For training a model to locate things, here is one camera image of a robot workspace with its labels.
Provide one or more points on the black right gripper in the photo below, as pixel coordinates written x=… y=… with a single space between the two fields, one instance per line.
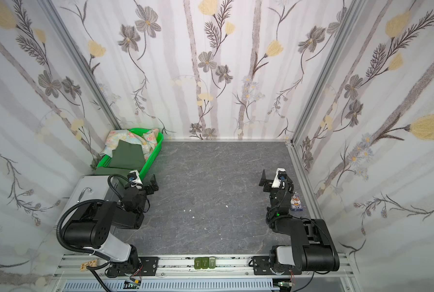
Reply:
x=269 y=184

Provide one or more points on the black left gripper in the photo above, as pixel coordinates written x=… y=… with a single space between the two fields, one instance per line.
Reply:
x=147 y=187

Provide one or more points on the floral pastel skirt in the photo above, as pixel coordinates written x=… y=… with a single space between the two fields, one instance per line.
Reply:
x=147 y=140

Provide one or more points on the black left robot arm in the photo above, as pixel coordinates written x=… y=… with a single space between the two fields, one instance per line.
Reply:
x=100 y=205

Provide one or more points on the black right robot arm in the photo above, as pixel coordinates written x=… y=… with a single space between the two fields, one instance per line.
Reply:
x=311 y=247

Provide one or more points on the dark green skirt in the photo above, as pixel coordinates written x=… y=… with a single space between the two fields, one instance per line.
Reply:
x=124 y=159

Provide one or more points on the green plastic basket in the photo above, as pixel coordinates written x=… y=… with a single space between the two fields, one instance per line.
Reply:
x=153 y=155

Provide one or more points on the silver metal case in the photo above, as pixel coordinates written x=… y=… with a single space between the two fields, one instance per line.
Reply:
x=90 y=187

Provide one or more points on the green terminal block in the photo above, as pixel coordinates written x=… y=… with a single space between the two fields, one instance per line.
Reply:
x=204 y=263

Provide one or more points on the small wooden block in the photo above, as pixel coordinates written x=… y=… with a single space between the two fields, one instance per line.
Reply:
x=93 y=264

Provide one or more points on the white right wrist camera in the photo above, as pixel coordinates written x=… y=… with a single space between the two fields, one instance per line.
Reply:
x=279 y=180

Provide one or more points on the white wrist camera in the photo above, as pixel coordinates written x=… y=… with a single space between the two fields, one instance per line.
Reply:
x=134 y=178
x=279 y=180

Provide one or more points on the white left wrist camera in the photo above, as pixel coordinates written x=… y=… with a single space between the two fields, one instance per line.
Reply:
x=134 y=178

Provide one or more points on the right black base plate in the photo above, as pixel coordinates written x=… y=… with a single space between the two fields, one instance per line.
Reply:
x=261 y=265

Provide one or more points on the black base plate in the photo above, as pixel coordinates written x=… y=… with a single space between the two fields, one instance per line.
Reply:
x=261 y=265
x=149 y=266

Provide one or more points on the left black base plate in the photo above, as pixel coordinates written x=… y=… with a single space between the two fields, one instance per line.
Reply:
x=149 y=266

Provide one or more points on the aluminium mounting rail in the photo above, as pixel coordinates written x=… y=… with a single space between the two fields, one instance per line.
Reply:
x=230 y=266

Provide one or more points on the white slotted cable duct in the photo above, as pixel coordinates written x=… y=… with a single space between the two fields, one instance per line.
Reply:
x=193 y=285

